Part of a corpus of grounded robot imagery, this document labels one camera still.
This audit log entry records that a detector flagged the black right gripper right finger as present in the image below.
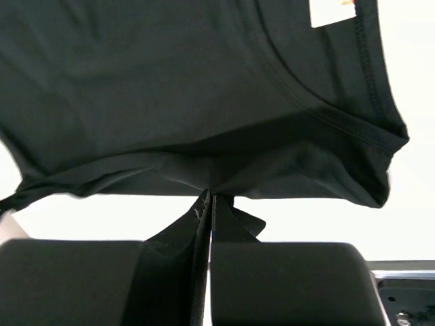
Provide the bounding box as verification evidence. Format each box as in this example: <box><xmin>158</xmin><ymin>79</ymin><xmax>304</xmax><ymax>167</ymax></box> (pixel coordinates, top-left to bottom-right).
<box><xmin>209</xmin><ymin>192</ymin><xmax>392</xmax><ymax>326</ymax></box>

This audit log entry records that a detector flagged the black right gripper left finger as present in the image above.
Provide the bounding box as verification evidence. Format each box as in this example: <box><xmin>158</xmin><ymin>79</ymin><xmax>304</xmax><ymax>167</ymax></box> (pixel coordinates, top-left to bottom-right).
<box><xmin>0</xmin><ymin>188</ymin><xmax>211</xmax><ymax>326</ymax></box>

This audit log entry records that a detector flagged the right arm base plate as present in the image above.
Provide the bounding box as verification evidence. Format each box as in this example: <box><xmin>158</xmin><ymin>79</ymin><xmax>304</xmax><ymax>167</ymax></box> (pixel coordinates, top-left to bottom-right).
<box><xmin>368</xmin><ymin>260</ymin><xmax>434</xmax><ymax>326</ymax></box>

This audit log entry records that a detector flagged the black t shirt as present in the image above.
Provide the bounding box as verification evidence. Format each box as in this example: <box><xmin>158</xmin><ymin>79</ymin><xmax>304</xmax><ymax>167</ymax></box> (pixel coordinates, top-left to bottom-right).
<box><xmin>0</xmin><ymin>0</ymin><xmax>411</xmax><ymax>235</ymax></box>

